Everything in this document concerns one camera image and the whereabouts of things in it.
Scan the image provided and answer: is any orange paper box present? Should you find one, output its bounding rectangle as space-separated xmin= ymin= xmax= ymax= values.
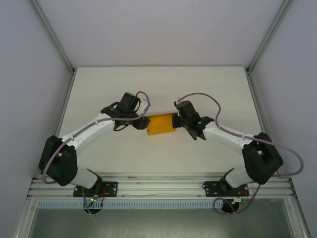
xmin=146 ymin=113 xmax=177 ymax=136

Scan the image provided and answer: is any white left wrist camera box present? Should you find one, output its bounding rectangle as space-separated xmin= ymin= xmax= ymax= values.
xmin=137 ymin=97 xmax=151 ymax=116

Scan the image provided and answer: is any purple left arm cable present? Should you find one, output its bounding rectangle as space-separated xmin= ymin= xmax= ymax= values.
xmin=42 ymin=91 xmax=152 ymax=216

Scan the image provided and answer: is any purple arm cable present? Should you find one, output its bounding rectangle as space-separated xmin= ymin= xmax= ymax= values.
xmin=176 ymin=93 xmax=305 ymax=216
xmin=42 ymin=91 xmax=152 ymax=216

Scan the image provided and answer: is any aluminium mounting rail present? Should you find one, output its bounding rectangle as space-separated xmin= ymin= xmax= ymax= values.
xmin=27 ymin=172 xmax=297 ymax=199

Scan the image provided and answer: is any aluminium table side rail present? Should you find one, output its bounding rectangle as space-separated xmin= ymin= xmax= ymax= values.
xmin=39 ymin=70 xmax=76 ymax=179
xmin=246 ymin=70 xmax=293 ymax=181

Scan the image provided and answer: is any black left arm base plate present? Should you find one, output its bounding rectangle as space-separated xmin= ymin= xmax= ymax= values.
xmin=72 ymin=181 xmax=118 ymax=198

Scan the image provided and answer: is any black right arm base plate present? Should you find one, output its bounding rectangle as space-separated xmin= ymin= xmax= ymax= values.
xmin=201 ymin=180 xmax=250 ymax=198

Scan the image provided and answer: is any grey slotted cable duct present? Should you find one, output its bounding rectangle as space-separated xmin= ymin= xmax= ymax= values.
xmin=36 ymin=200 xmax=250 ymax=209

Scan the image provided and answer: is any aluminium frame post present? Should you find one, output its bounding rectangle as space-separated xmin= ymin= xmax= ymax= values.
xmin=245 ymin=0 xmax=296 ymax=75
xmin=29 ymin=0 xmax=76 ymax=75

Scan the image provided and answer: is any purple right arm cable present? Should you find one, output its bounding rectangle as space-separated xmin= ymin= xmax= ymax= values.
xmin=176 ymin=93 xmax=305 ymax=216

